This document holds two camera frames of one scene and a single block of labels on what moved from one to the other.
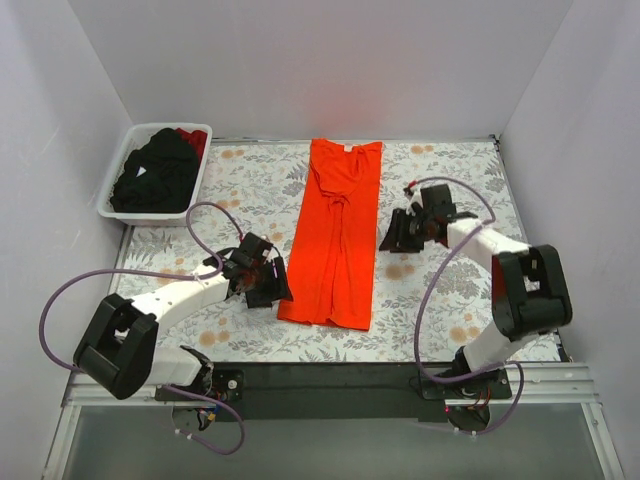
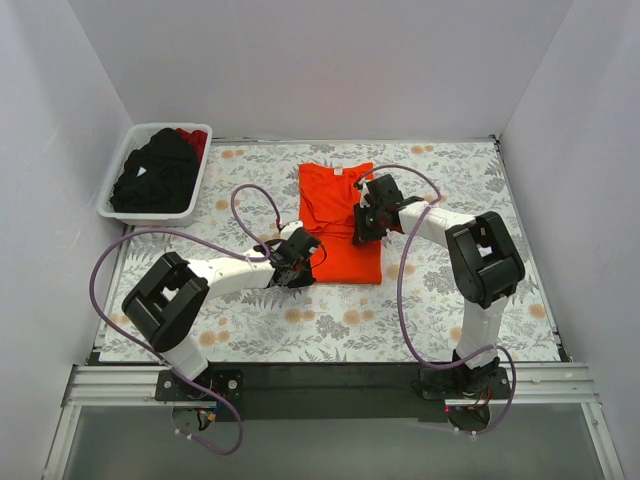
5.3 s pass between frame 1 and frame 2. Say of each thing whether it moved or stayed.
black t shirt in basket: stayed
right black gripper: moved
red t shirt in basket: stayed
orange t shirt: moved
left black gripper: moved
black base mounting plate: stayed
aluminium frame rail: stayed
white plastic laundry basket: stayed
